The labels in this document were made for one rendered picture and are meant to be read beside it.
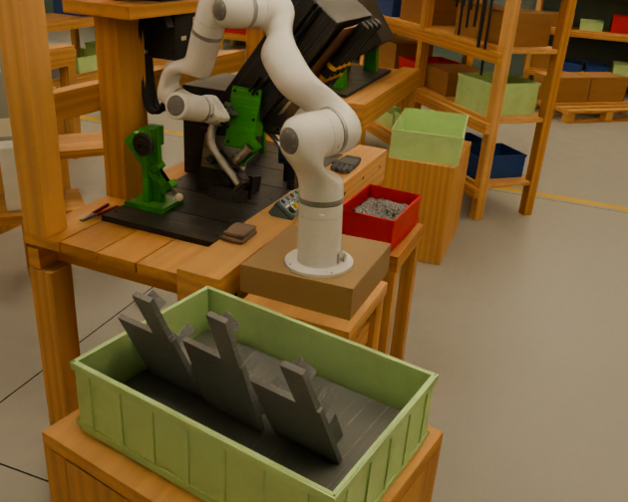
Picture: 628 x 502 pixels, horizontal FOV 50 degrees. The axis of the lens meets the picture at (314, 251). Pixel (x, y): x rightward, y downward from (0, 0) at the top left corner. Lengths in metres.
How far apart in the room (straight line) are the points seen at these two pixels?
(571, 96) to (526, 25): 4.14
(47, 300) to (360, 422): 1.22
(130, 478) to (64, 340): 1.04
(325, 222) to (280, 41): 0.47
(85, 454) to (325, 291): 0.71
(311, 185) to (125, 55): 0.90
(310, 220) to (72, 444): 0.78
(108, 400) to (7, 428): 1.49
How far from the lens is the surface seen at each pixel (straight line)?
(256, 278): 1.83
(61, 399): 2.50
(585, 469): 2.85
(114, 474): 1.41
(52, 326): 2.34
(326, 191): 1.71
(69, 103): 2.30
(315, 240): 1.76
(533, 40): 4.94
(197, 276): 1.87
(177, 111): 2.11
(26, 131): 2.10
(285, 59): 1.75
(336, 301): 1.75
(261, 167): 2.74
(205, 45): 2.02
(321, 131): 1.64
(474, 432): 2.85
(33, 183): 2.14
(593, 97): 9.17
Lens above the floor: 1.75
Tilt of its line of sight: 25 degrees down
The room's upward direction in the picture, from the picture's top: 4 degrees clockwise
